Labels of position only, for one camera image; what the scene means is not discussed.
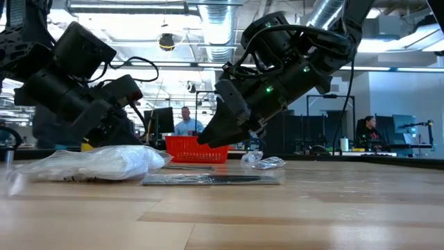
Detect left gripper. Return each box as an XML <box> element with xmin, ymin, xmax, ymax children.
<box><xmin>67</xmin><ymin>99</ymin><xmax>142</xmax><ymax>147</ymax></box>

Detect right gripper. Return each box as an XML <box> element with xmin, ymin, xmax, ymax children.
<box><xmin>196</xmin><ymin>78</ymin><xmax>268</xmax><ymax>149</ymax></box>

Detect black comb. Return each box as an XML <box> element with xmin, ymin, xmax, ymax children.
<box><xmin>162</xmin><ymin>164</ymin><xmax>215</xmax><ymax>172</ymax></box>
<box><xmin>141</xmin><ymin>173</ymin><xmax>281</xmax><ymax>187</ymax></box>

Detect nail clipper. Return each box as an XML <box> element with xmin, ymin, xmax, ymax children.
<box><xmin>251</xmin><ymin>156</ymin><xmax>287</xmax><ymax>171</ymax></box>

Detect cotton pads in clear bag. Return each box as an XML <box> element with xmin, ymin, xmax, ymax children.
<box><xmin>9</xmin><ymin>144</ymin><xmax>173</xmax><ymax>184</ymax></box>

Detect black computer monitor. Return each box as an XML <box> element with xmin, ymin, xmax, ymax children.
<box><xmin>144</xmin><ymin>106</ymin><xmax>175</xmax><ymax>140</ymax></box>

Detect person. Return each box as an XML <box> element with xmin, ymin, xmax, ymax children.
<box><xmin>173</xmin><ymin>106</ymin><xmax>205</xmax><ymax>137</ymax></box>
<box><xmin>355</xmin><ymin>115</ymin><xmax>390</xmax><ymax>152</ymax></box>

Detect red plastic basket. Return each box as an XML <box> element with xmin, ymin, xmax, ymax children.
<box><xmin>164</xmin><ymin>135</ymin><xmax>230</xmax><ymax>165</ymax></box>

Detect black partition screen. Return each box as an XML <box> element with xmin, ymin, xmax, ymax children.
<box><xmin>263</xmin><ymin>110</ymin><xmax>348</xmax><ymax>157</ymax></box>

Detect overhead light bar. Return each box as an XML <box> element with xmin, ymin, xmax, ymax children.
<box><xmin>100</xmin><ymin>59</ymin><xmax>444</xmax><ymax>73</ymax></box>

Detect grey screen panel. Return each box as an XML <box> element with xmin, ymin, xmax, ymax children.
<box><xmin>393</xmin><ymin>114</ymin><xmax>417</xmax><ymax>147</ymax></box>

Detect ceiling light fixture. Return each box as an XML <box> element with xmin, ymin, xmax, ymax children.
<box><xmin>357</xmin><ymin>24</ymin><xmax>444</xmax><ymax>53</ymax></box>

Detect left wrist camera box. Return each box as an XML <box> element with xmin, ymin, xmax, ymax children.
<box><xmin>103</xmin><ymin>74</ymin><xmax>144</xmax><ymax>108</ymax></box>

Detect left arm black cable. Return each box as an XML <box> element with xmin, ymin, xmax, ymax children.
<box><xmin>88</xmin><ymin>55</ymin><xmax>160</xmax><ymax>135</ymax></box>

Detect black arched frame handle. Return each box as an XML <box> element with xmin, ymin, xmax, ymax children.
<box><xmin>309</xmin><ymin>144</ymin><xmax>330</xmax><ymax>157</ymax></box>

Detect black ceiling cable reel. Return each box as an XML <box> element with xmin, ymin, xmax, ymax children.
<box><xmin>158</xmin><ymin>33</ymin><xmax>176</xmax><ymax>52</ymax></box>

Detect ribbed silver ventilation duct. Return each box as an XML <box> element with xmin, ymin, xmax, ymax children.
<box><xmin>198</xmin><ymin>0</ymin><xmax>244</xmax><ymax>64</ymax></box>

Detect black curved cable loop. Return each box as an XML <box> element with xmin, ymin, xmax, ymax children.
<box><xmin>0</xmin><ymin>126</ymin><xmax>24</xmax><ymax>149</ymax></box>

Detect slanted silver ventilation duct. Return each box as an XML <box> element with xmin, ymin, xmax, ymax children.
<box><xmin>305</xmin><ymin>0</ymin><xmax>348</xmax><ymax>31</ymax></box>

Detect black aluminium table frame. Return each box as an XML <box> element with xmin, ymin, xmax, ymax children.
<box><xmin>0</xmin><ymin>148</ymin><xmax>444</xmax><ymax>171</ymax></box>

